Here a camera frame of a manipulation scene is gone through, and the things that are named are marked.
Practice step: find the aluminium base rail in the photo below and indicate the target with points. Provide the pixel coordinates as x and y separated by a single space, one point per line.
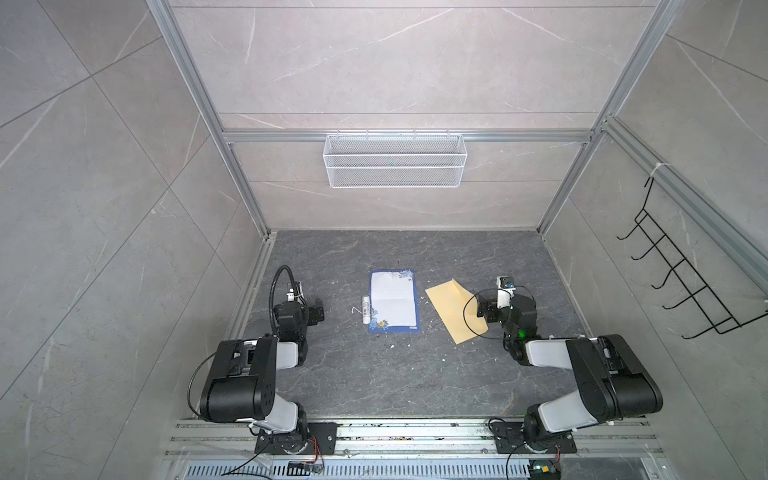
411 438

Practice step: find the black wire hook rack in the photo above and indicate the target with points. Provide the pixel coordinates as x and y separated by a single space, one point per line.
718 317

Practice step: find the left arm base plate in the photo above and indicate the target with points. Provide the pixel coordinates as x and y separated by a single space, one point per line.
307 439

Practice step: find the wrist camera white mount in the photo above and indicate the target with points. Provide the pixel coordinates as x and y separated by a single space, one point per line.
506 283
295 293

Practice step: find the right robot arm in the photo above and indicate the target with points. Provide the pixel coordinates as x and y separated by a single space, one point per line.
611 382

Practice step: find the tan paper envelope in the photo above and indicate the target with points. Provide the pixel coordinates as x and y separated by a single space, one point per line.
456 307

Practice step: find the white letter with blue border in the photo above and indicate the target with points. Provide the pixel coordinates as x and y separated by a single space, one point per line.
393 302

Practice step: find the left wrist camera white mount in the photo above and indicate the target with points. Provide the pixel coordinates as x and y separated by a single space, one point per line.
295 293

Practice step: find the slotted cable duct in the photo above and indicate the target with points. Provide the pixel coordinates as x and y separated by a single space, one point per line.
489 468

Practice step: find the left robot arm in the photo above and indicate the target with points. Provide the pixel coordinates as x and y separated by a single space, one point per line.
241 383

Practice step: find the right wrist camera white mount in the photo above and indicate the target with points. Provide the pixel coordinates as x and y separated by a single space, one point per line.
506 283

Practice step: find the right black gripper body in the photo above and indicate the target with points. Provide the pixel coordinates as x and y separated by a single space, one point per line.
487 308

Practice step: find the white wire mesh basket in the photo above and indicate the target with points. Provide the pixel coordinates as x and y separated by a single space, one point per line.
355 161

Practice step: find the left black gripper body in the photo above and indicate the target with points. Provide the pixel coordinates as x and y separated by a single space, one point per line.
315 311

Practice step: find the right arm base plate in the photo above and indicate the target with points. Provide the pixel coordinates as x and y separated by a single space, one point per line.
510 438

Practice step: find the white glue stick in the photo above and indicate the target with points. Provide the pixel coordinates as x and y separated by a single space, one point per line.
366 310

